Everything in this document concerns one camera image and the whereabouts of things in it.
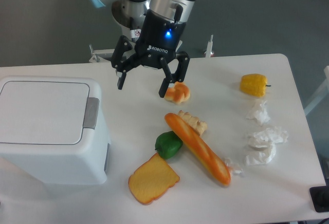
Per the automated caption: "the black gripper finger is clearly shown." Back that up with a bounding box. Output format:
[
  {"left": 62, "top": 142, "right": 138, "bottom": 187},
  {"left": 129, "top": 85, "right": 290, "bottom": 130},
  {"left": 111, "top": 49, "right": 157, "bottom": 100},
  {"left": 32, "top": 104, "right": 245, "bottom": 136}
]
[
  {"left": 159, "top": 51, "right": 190, "bottom": 98},
  {"left": 111, "top": 35, "right": 141, "bottom": 90}
]

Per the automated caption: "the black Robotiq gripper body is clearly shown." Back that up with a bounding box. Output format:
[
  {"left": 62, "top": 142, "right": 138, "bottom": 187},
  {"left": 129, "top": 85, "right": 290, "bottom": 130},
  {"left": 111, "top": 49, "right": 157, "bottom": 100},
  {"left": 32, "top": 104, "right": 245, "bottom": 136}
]
[{"left": 133, "top": 10, "right": 186, "bottom": 69}]

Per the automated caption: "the white push-button trash can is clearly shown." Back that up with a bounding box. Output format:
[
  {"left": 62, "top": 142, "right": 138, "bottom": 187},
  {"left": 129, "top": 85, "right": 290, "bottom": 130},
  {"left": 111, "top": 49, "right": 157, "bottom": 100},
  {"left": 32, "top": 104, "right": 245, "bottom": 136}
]
[{"left": 1, "top": 76, "right": 111, "bottom": 185}]

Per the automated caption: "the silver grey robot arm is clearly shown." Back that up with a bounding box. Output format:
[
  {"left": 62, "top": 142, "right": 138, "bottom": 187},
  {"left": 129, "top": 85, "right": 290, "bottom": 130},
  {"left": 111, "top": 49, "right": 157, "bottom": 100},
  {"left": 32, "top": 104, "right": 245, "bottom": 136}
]
[{"left": 91, "top": 0, "right": 196, "bottom": 97}]

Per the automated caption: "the braided bread roll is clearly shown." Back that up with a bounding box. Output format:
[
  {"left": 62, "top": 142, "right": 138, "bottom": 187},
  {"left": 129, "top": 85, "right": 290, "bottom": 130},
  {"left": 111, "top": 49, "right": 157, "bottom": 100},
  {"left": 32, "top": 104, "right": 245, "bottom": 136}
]
[{"left": 164, "top": 82, "right": 191, "bottom": 104}]

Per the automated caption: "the beige ginger root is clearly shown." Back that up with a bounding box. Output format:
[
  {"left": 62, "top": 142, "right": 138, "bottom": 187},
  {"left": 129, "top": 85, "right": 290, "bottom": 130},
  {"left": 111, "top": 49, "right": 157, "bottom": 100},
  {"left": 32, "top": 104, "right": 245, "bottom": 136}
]
[{"left": 178, "top": 110, "right": 208, "bottom": 136}]

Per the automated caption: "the yellow bell pepper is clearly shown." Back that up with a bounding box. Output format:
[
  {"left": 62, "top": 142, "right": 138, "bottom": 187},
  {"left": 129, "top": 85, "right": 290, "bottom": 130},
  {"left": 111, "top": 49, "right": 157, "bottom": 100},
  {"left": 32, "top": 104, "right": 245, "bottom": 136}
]
[{"left": 240, "top": 73, "right": 271, "bottom": 98}]

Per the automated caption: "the green bell pepper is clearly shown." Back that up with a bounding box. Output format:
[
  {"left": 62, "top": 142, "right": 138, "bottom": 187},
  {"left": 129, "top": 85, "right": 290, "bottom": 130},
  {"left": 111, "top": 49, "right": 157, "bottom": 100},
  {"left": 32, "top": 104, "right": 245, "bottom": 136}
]
[{"left": 155, "top": 131, "right": 183, "bottom": 160}]

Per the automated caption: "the crumpled white tissue upper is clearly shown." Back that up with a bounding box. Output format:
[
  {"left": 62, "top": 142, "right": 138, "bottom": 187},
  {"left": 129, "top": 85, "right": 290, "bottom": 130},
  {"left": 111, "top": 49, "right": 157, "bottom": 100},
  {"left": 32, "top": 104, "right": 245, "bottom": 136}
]
[{"left": 246, "top": 100, "right": 270, "bottom": 126}]

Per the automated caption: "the orange baguette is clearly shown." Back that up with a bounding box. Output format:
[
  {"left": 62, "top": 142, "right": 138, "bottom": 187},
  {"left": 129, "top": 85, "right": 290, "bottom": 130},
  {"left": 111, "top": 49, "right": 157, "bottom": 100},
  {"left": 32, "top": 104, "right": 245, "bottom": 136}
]
[{"left": 164, "top": 113, "right": 231, "bottom": 186}]

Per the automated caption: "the crumpled white tissue middle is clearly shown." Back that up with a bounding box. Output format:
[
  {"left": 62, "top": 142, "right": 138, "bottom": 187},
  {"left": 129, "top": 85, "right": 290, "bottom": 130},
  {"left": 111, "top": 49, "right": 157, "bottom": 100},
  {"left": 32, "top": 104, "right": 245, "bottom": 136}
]
[{"left": 247, "top": 126, "right": 289, "bottom": 149}]

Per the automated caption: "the toast bread slice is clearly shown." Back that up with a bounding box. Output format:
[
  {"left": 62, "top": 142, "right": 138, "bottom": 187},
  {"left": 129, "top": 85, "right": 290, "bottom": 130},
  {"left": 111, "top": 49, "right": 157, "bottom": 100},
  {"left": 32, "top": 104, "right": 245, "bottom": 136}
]
[{"left": 128, "top": 153, "right": 180, "bottom": 204}]

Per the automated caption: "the small crumpled white tissue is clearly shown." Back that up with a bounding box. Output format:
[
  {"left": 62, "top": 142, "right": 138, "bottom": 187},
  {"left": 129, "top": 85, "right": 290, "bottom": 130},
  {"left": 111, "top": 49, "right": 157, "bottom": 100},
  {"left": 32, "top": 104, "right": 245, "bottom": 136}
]
[{"left": 224, "top": 158, "right": 244, "bottom": 176}]

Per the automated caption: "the crumpled white tissue lower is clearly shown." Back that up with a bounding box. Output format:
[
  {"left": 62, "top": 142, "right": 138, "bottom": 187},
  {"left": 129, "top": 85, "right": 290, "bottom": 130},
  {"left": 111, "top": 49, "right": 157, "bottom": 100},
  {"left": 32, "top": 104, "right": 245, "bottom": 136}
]
[{"left": 244, "top": 144, "right": 276, "bottom": 166}]

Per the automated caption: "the black device at edge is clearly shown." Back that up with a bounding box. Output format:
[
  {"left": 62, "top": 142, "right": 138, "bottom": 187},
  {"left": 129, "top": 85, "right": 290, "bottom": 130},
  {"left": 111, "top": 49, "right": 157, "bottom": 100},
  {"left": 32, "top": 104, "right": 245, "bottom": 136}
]
[{"left": 309, "top": 186, "right": 328, "bottom": 213}]

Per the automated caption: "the white frame at right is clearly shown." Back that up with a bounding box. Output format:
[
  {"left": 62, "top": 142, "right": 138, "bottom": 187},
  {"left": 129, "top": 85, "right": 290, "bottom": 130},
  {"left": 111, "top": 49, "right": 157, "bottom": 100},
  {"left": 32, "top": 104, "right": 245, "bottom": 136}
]
[{"left": 304, "top": 66, "right": 328, "bottom": 116}]

